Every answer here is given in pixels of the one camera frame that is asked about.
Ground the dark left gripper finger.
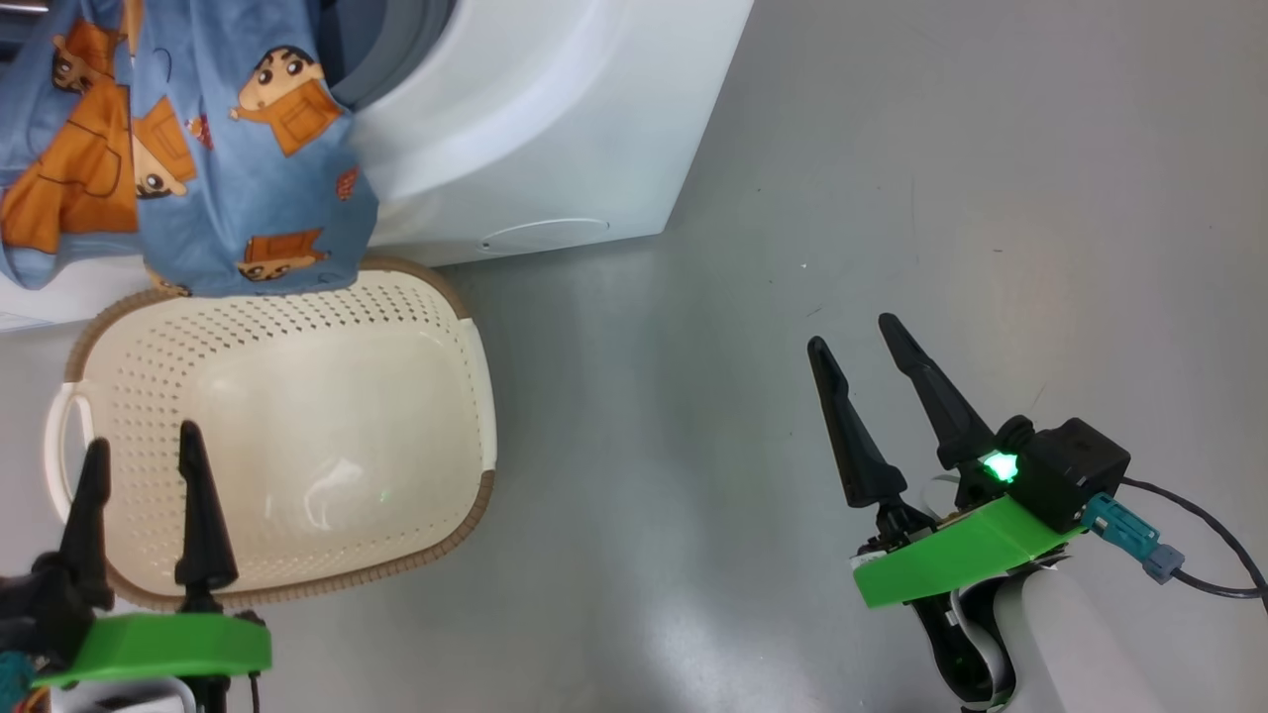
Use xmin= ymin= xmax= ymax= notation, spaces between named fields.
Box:
xmin=54 ymin=438 xmax=115 ymax=610
xmin=174 ymin=420 xmax=240 ymax=615

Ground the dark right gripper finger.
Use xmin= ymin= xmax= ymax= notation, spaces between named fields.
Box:
xmin=806 ymin=336 xmax=907 ymax=511
xmin=878 ymin=313 xmax=997 ymax=471

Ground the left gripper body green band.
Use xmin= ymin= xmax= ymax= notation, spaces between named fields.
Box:
xmin=30 ymin=611 xmax=273 ymax=713

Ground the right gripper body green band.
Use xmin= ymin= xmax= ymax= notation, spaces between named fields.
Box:
xmin=852 ymin=448 xmax=1086 ymax=610

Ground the blue cartoon print garment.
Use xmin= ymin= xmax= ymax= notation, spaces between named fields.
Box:
xmin=0 ymin=0 xmax=380 ymax=298

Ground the cream perforated laundry basket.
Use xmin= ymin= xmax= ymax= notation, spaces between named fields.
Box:
xmin=45 ymin=255 xmax=496 ymax=610

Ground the white washing machine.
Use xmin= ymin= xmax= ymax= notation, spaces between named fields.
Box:
xmin=0 ymin=0 xmax=756 ymax=333

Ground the grey rubber door gasket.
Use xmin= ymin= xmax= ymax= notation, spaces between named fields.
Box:
xmin=317 ymin=0 xmax=459 ymax=110

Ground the round white filter cover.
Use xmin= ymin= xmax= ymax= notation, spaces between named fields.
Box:
xmin=478 ymin=218 xmax=612 ymax=255

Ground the left cable with teal connector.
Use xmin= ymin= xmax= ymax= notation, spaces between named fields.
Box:
xmin=0 ymin=652 xmax=39 ymax=702

